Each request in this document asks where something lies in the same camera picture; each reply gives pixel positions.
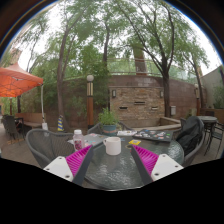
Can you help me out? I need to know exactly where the white sticker sheet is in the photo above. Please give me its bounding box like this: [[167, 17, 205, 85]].
[[117, 130, 138, 137]]

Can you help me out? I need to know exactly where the blue yellow striped cone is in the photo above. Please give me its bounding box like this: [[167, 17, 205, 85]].
[[56, 115, 65, 132]]

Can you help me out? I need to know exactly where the brown lamp post white globe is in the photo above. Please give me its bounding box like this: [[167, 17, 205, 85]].
[[86, 74, 95, 130]]

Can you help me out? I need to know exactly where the dark chair holding jacket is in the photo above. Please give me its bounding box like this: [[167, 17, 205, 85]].
[[173, 115, 206, 168]]

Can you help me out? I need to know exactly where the orange canopy tent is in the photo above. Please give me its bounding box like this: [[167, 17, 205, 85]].
[[0, 62, 49, 131]]

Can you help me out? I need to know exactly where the black jacket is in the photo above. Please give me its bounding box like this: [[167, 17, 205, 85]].
[[175, 115, 204, 156]]

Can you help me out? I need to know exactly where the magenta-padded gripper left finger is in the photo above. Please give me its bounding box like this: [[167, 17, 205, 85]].
[[43, 144, 96, 187]]

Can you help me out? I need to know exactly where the white ceramic mug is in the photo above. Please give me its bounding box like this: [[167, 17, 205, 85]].
[[102, 136, 122, 156]]

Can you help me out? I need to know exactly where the black laptop with stickers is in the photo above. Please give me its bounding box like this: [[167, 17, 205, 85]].
[[132, 129, 174, 143]]

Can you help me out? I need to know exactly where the pink drink bottle white cap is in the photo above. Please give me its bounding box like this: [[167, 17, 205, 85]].
[[73, 129, 86, 152]]

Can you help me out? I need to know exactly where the grey mesh patio chair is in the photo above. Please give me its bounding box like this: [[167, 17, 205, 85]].
[[25, 128, 76, 169]]

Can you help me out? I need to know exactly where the round dark patio table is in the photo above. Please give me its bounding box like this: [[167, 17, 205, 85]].
[[197, 115, 219, 134]]

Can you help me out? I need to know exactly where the group of dark patio chairs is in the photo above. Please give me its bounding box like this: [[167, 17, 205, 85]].
[[0, 114, 24, 144]]

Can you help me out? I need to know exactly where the green plant in teal pot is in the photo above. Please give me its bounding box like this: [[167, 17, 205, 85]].
[[97, 107, 120, 136]]

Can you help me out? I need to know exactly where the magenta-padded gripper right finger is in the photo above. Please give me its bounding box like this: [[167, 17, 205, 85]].
[[130, 144, 185, 186]]

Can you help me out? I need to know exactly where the black metal patio chair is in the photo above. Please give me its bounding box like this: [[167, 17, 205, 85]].
[[203, 121, 224, 156]]

